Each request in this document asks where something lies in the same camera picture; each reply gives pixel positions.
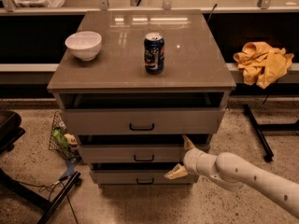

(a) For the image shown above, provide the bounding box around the blue soda can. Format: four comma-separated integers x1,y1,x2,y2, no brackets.
144,33,164,74

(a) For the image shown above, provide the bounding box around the grey top drawer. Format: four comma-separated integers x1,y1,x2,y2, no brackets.
61,108,225,135

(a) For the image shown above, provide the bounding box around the black stand base left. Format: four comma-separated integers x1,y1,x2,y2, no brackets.
0,168,82,224

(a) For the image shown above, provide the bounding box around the black stand base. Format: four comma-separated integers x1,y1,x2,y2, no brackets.
0,168,82,224
243,105,299,162

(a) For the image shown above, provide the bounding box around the black floor cable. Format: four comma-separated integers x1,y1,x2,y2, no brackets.
18,179,79,224

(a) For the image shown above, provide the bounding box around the grey drawer cabinet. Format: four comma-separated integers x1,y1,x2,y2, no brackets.
47,9,237,189

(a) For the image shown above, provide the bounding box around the grey bottom drawer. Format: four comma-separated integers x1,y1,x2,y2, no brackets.
90,170,198,185

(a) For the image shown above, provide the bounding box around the black stand base right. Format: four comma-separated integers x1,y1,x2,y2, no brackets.
243,105,299,162

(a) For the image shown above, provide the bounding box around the wire mesh waste basket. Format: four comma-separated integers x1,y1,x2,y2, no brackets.
49,112,79,160

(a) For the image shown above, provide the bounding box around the dark chair seat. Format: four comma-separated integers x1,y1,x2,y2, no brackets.
0,110,25,154

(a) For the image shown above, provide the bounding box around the grey drawer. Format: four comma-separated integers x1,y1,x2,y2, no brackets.
90,170,198,185
61,108,225,135
78,144,187,163

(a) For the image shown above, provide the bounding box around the yellow crumpled cloth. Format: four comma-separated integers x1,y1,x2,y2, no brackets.
233,42,294,89

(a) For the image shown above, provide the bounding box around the white ceramic bowl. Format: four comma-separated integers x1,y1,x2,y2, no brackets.
65,31,102,61

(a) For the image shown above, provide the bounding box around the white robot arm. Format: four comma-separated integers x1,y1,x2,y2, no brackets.
164,135,299,218

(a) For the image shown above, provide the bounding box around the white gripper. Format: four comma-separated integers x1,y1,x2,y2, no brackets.
164,135,216,180

